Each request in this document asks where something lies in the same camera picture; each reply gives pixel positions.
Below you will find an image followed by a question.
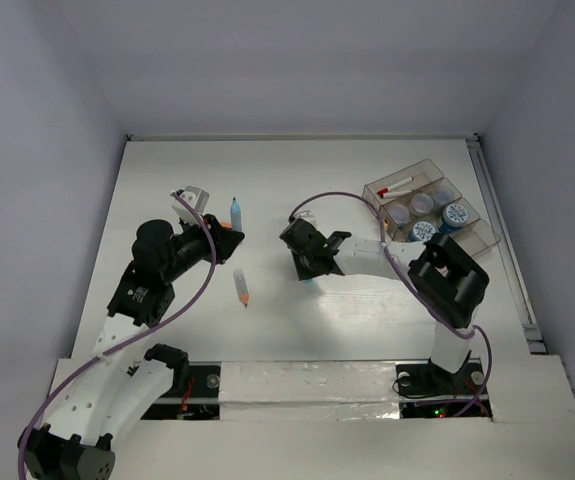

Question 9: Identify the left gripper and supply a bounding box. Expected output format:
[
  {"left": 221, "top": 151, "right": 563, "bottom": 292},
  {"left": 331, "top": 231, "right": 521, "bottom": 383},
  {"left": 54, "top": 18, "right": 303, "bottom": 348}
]
[{"left": 162, "top": 211, "right": 243, "bottom": 282}]

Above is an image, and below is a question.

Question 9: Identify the blue highlighter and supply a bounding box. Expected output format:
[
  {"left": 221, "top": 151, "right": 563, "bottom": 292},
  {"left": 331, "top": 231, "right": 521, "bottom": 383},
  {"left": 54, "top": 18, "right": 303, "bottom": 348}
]
[{"left": 230, "top": 197, "right": 243, "bottom": 232}]

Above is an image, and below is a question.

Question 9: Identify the blue paint jar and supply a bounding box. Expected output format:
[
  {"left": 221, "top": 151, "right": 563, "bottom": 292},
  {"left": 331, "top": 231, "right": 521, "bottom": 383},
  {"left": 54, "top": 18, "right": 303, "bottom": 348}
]
[
  {"left": 438, "top": 203, "right": 470, "bottom": 234},
  {"left": 407, "top": 220, "right": 437, "bottom": 242}
]

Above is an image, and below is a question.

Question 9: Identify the clear paperclip jar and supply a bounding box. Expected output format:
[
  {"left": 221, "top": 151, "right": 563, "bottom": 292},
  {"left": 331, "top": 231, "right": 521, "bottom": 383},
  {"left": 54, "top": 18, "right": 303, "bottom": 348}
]
[
  {"left": 409, "top": 193, "right": 434, "bottom": 217},
  {"left": 431, "top": 186, "right": 455, "bottom": 207},
  {"left": 387, "top": 203, "right": 411, "bottom": 226}
]

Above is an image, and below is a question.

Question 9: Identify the red whiteboard marker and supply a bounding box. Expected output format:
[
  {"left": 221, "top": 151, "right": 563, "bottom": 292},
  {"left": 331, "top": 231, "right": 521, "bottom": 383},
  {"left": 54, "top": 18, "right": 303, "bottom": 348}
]
[{"left": 377, "top": 177, "right": 413, "bottom": 197}]

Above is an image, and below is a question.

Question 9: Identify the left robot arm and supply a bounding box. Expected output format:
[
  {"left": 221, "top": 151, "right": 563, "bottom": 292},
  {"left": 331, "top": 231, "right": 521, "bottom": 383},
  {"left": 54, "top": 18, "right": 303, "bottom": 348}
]
[{"left": 18, "top": 215, "right": 245, "bottom": 479}]

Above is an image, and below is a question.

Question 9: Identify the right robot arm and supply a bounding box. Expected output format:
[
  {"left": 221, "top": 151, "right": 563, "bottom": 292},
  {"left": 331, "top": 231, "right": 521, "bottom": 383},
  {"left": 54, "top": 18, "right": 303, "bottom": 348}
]
[{"left": 280, "top": 218, "right": 490, "bottom": 392}]

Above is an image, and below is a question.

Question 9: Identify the clear four-compartment organizer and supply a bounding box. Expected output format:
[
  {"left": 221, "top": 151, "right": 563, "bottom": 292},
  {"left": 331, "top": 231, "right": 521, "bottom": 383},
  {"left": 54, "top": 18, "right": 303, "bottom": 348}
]
[{"left": 362, "top": 159, "right": 500, "bottom": 257}]

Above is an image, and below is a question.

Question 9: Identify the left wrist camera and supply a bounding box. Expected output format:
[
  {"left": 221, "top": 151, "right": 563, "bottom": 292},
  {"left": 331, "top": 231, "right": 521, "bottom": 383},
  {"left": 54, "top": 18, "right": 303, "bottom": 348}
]
[{"left": 171, "top": 186, "right": 210, "bottom": 223}]

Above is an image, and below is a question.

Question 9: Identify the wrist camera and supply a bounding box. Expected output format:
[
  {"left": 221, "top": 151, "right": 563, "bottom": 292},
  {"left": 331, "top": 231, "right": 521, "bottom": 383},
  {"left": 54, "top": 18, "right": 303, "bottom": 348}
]
[
  {"left": 289, "top": 210, "right": 317, "bottom": 227},
  {"left": 171, "top": 186, "right": 210, "bottom": 223}
]

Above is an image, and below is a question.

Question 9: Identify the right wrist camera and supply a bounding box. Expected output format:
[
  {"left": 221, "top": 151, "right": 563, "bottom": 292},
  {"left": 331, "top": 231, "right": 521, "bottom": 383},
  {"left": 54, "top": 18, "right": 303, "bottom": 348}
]
[{"left": 289, "top": 210, "right": 317, "bottom": 227}]

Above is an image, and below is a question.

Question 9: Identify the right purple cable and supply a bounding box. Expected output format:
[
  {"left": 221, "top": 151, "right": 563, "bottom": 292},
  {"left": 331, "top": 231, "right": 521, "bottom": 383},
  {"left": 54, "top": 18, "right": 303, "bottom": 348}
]
[{"left": 289, "top": 192, "right": 493, "bottom": 419}]

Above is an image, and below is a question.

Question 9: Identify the purple cable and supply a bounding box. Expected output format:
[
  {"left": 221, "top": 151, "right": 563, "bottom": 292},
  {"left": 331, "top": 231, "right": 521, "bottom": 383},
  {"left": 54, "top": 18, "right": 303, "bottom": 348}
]
[
  {"left": 16, "top": 192, "right": 218, "bottom": 479},
  {"left": 289, "top": 192, "right": 493, "bottom": 419}
]

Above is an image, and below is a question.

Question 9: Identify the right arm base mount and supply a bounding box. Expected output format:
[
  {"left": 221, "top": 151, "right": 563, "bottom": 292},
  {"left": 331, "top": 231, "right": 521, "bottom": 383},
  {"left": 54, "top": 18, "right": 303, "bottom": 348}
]
[{"left": 392, "top": 361, "right": 492, "bottom": 419}]

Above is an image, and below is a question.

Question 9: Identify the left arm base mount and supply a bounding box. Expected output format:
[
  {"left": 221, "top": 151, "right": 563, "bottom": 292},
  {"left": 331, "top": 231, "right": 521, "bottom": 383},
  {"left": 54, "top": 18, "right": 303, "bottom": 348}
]
[{"left": 141, "top": 362, "right": 221, "bottom": 421}]

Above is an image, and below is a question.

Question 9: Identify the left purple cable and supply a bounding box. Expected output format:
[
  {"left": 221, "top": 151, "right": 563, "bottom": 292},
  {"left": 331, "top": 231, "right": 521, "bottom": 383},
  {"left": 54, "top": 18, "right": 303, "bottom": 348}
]
[{"left": 16, "top": 192, "right": 218, "bottom": 479}]

